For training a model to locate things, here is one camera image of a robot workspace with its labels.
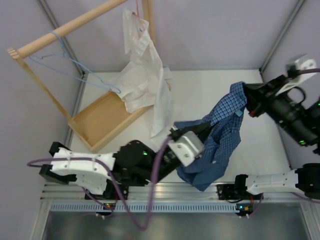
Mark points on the aluminium frame post left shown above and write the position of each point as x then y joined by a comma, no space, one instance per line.
44,6

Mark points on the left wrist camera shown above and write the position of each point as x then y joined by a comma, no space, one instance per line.
187,148

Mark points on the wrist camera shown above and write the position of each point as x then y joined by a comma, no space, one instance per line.
187,148
300,68

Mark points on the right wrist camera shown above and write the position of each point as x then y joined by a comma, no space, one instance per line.
300,68

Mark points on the pink wire hanger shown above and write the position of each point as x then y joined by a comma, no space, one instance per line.
141,17

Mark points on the blue checked shirt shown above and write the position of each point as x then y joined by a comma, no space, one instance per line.
226,117

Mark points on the aluminium frame post right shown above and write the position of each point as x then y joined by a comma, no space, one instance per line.
282,33

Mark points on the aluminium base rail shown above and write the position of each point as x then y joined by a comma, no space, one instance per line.
171,191

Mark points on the slotted cable duct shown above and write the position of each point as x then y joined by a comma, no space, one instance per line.
157,207

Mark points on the white shirt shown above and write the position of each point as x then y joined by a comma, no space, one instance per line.
142,81

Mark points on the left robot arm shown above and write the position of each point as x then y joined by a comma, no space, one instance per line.
131,165

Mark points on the aluminium frame post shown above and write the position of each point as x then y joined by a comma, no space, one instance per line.
44,6
282,33

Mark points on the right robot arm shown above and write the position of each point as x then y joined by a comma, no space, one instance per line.
302,178

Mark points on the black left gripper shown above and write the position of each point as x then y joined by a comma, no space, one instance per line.
200,130

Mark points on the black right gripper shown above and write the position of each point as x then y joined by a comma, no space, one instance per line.
260,98

